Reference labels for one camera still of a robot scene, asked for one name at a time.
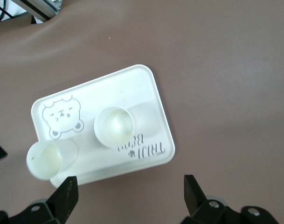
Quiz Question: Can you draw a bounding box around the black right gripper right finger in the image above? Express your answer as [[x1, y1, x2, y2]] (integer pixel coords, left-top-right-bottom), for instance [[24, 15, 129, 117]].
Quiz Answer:
[[182, 174, 279, 224]]

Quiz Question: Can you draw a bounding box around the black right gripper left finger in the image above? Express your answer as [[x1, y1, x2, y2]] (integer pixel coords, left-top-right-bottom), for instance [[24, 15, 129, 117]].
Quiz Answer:
[[0, 176, 79, 224]]

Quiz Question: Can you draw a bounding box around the aluminium camera post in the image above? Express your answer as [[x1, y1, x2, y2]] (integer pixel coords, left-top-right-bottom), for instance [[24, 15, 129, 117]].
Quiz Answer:
[[12, 0, 63, 24]]

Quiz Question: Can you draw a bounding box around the black cable bundle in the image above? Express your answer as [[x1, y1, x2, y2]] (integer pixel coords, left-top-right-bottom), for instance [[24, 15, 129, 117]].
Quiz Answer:
[[0, 0, 13, 21]]

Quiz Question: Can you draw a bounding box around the white bear print tray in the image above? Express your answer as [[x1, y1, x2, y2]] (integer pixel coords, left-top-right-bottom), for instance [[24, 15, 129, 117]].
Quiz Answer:
[[30, 64, 175, 189]]

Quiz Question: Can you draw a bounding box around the white plastic cup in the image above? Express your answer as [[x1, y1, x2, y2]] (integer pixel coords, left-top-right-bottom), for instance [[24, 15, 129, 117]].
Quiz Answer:
[[26, 139, 80, 182], [94, 106, 135, 148]]

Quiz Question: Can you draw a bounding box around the brown table mat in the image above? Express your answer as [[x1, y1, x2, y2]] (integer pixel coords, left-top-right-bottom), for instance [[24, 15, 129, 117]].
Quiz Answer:
[[0, 0, 284, 224]]

